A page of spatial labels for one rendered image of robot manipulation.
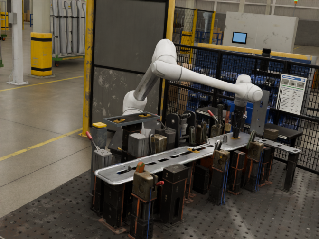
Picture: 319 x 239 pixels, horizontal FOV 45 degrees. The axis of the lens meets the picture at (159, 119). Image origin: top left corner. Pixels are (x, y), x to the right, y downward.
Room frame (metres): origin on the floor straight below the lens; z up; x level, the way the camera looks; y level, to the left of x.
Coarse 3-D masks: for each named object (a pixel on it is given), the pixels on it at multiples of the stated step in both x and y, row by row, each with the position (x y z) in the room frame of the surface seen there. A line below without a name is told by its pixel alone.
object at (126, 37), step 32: (96, 0) 5.27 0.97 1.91; (128, 0) 5.06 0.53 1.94; (160, 0) 4.85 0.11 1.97; (96, 32) 5.26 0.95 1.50; (128, 32) 5.04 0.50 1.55; (160, 32) 4.85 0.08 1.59; (96, 64) 5.24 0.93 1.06; (128, 64) 5.03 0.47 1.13; (96, 96) 5.24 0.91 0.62; (160, 96) 4.82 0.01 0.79
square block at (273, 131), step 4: (264, 132) 2.71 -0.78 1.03; (268, 132) 2.69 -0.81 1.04; (272, 132) 2.67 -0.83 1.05; (276, 132) 2.69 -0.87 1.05; (264, 136) 2.70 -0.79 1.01; (268, 136) 2.68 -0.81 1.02; (272, 136) 2.66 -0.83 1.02; (276, 136) 2.70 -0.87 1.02; (264, 140) 2.71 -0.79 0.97; (272, 140) 2.67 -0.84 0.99; (276, 140) 2.71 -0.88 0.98; (272, 156) 2.70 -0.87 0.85; (272, 160) 2.71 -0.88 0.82
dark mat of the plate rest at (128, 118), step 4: (124, 116) 2.36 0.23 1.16; (128, 116) 2.37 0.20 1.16; (132, 116) 2.38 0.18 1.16; (136, 116) 2.39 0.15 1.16; (148, 116) 2.41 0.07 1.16; (152, 116) 2.42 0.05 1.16; (156, 116) 2.43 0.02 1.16; (112, 120) 2.24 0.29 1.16; (124, 120) 2.26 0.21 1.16; (128, 120) 2.27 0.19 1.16; (132, 120) 2.28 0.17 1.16
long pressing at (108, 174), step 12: (240, 132) 2.77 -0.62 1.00; (204, 144) 2.40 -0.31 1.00; (228, 144) 2.46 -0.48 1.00; (240, 144) 2.48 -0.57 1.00; (144, 156) 2.09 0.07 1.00; (156, 156) 2.11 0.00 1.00; (168, 156) 2.13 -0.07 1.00; (180, 156) 2.15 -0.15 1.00; (192, 156) 2.16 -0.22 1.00; (204, 156) 2.20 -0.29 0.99; (108, 168) 1.87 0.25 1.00; (120, 168) 1.89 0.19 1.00; (144, 168) 1.92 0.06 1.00; (156, 168) 1.93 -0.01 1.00; (108, 180) 1.74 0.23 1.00; (120, 180) 1.74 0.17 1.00; (132, 180) 1.78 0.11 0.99
